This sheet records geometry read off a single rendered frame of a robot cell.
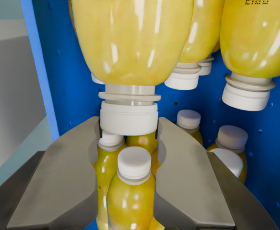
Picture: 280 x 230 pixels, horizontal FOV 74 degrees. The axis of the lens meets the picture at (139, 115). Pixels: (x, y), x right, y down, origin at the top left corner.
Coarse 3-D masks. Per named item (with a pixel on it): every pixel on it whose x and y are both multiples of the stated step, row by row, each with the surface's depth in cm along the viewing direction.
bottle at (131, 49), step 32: (96, 0) 8; (128, 0) 8; (160, 0) 8; (192, 0) 10; (96, 32) 9; (128, 32) 9; (160, 32) 9; (96, 64) 10; (128, 64) 9; (160, 64) 10; (128, 96) 10; (160, 96) 12
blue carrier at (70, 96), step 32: (32, 0) 14; (64, 0) 19; (32, 32) 15; (64, 32) 20; (64, 64) 20; (224, 64) 29; (64, 96) 21; (96, 96) 28; (192, 96) 34; (64, 128) 21; (256, 128) 27; (256, 160) 28; (256, 192) 28
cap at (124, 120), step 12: (108, 108) 11; (120, 108) 11; (132, 108) 11; (144, 108) 11; (156, 108) 12; (108, 120) 11; (120, 120) 11; (132, 120) 11; (144, 120) 11; (156, 120) 12; (120, 132) 11; (132, 132) 11; (144, 132) 11
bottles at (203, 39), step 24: (216, 0) 15; (72, 24) 19; (192, 24) 16; (216, 24) 17; (192, 48) 18; (216, 48) 24; (192, 72) 20; (192, 120) 30; (120, 144) 27; (144, 144) 31; (216, 144) 28; (240, 144) 26; (96, 168) 27
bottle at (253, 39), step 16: (224, 0) 15; (240, 0) 13; (256, 0) 12; (272, 0) 12; (224, 16) 15; (240, 16) 13; (256, 16) 12; (272, 16) 12; (224, 32) 15; (240, 32) 14; (256, 32) 13; (272, 32) 12; (224, 48) 16; (240, 48) 14; (256, 48) 13; (272, 48) 13; (240, 64) 15; (256, 64) 14; (272, 64) 14; (240, 80) 16; (256, 80) 16; (272, 80) 17
